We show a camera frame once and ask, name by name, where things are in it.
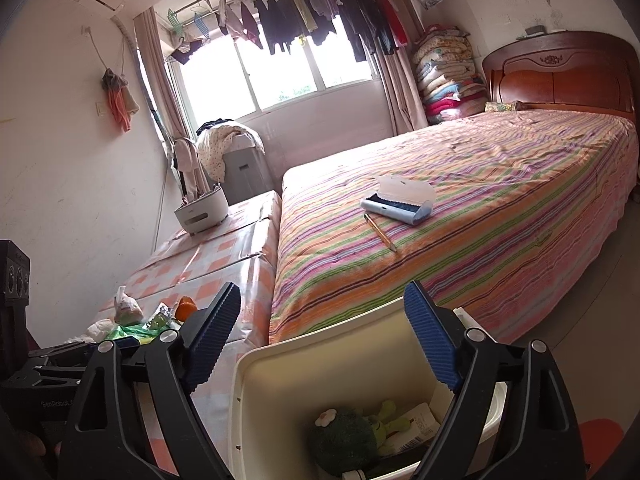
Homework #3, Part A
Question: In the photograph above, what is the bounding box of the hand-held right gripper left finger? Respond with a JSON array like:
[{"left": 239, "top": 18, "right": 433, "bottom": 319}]
[{"left": 67, "top": 281, "right": 242, "bottom": 480}]

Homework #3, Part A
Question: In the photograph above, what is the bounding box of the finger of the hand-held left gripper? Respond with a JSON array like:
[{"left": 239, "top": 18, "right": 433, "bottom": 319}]
[
  {"left": 30, "top": 360, "right": 98, "bottom": 386},
  {"left": 65, "top": 336, "right": 141, "bottom": 356}
]

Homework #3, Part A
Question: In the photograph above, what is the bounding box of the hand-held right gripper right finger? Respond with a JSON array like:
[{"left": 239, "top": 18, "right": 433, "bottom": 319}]
[{"left": 403, "top": 280, "right": 586, "bottom": 480}]

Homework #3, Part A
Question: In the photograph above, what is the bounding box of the green plastic bag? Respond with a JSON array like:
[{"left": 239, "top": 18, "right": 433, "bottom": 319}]
[{"left": 107, "top": 322, "right": 173, "bottom": 346}]

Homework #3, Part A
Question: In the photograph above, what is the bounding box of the white and blue carton box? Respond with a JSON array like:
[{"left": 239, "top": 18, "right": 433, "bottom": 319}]
[{"left": 387, "top": 402, "right": 443, "bottom": 453}]

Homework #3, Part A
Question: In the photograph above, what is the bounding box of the cream plastic bin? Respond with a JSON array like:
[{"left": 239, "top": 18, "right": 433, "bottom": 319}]
[{"left": 229, "top": 296, "right": 508, "bottom": 480}]

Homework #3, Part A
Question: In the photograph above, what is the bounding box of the green broccoli plush toy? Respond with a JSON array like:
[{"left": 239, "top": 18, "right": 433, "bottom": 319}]
[{"left": 307, "top": 400, "right": 411, "bottom": 476}]

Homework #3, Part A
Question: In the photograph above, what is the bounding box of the person's left hand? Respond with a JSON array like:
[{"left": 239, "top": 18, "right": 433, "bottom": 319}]
[{"left": 20, "top": 432, "right": 63, "bottom": 471}]

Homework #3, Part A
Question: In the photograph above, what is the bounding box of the knotted clear plastic bag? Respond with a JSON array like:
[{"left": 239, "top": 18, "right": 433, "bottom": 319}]
[{"left": 114, "top": 285, "right": 144, "bottom": 324}]

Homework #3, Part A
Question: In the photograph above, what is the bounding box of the silver foil wrapper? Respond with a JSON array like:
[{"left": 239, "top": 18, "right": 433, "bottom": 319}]
[{"left": 150, "top": 305, "right": 175, "bottom": 331}]

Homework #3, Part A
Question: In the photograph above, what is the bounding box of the orange checkered tablecloth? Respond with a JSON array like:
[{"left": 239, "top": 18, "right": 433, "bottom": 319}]
[{"left": 37, "top": 190, "right": 283, "bottom": 480}]

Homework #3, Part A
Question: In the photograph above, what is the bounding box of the yellow pencil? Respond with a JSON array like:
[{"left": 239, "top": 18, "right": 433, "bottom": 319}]
[{"left": 363, "top": 213, "right": 397, "bottom": 252}]

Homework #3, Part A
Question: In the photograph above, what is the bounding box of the white utensil holder box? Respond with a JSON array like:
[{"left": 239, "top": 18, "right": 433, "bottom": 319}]
[{"left": 173, "top": 185, "right": 230, "bottom": 235}]

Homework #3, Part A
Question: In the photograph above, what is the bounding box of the striped bed blanket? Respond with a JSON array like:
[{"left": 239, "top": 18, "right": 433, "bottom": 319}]
[{"left": 269, "top": 109, "right": 640, "bottom": 346}]

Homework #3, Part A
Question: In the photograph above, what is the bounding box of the pale blue pencil case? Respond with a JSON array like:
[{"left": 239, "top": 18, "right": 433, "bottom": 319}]
[{"left": 360, "top": 175, "right": 433, "bottom": 226}]

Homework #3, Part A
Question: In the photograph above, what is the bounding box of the grey standing appliance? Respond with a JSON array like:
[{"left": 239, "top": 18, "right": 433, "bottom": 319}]
[{"left": 222, "top": 137, "right": 274, "bottom": 206}]

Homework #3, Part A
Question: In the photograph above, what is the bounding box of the garment on hanger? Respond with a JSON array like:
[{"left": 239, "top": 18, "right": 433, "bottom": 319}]
[{"left": 172, "top": 137, "right": 207, "bottom": 201}]

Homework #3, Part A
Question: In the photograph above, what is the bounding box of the polka-dot cloth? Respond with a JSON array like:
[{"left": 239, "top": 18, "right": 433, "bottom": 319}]
[{"left": 196, "top": 120, "right": 266, "bottom": 183}]

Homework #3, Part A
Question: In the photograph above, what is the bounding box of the red plastic stool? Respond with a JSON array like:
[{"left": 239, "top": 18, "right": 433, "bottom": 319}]
[{"left": 580, "top": 419, "right": 626, "bottom": 480}]

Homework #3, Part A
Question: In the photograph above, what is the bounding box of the beige curtain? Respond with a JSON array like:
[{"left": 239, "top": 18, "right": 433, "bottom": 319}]
[
  {"left": 134, "top": 7, "right": 196, "bottom": 161},
  {"left": 372, "top": 0, "right": 431, "bottom": 131}
]

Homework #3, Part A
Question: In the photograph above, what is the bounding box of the stack of folded quilts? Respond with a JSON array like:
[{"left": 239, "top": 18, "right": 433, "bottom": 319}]
[{"left": 411, "top": 24, "right": 488, "bottom": 126}]

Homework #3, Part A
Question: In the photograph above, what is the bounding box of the window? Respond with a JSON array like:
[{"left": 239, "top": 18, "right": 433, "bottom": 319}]
[{"left": 177, "top": 15, "right": 381, "bottom": 121}]

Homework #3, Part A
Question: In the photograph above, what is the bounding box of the wooden bed headboard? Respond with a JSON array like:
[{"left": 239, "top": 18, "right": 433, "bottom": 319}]
[{"left": 481, "top": 31, "right": 640, "bottom": 126}]

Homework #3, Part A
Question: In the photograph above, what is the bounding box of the small grey object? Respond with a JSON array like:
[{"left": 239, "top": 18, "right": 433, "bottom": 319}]
[{"left": 517, "top": 25, "right": 566, "bottom": 41}]

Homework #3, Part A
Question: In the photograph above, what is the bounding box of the row of hanging clothes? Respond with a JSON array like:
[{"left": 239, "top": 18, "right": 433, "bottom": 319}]
[{"left": 167, "top": 0, "right": 448, "bottom": 66}]

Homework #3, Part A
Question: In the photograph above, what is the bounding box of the white wall cable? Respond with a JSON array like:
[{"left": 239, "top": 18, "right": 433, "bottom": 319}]
[{"left": 154, "top": 150, "right": 169, "bottom": 256}]

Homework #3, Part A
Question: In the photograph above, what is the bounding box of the orange cloth on wall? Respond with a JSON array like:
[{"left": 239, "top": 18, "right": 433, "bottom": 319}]
[{"left": 101, "top": 67, "right": 141, "bottom": 133}]

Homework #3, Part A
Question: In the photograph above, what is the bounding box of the white air conditioner hose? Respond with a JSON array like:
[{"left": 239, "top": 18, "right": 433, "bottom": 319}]
[{"left": 111, "top": 14, "right": 161, "bottom": 161}]

